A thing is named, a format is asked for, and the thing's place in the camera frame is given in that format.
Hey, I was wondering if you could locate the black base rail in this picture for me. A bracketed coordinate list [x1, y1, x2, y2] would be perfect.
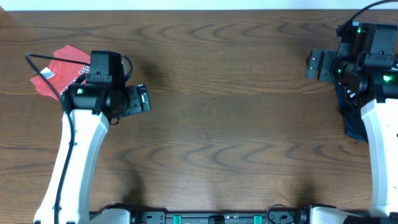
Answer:
[90, 203, 371, 224]

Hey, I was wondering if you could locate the black patterned sports jersey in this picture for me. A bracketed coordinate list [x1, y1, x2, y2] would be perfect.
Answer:
[340, 86, 364, 110]

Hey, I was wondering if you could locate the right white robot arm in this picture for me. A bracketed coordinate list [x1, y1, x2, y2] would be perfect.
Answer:
[305, 49, 397, 223]

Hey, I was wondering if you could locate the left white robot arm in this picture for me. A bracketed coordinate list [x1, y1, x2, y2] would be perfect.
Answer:
[34, 83, 151, 223]

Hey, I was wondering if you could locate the dark blue clothes pile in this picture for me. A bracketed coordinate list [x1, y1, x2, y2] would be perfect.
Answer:
[335, 84, 368, 142]

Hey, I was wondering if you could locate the red folded t-shirt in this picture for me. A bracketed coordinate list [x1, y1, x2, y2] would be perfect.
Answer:
[30, 45, 91, 101]

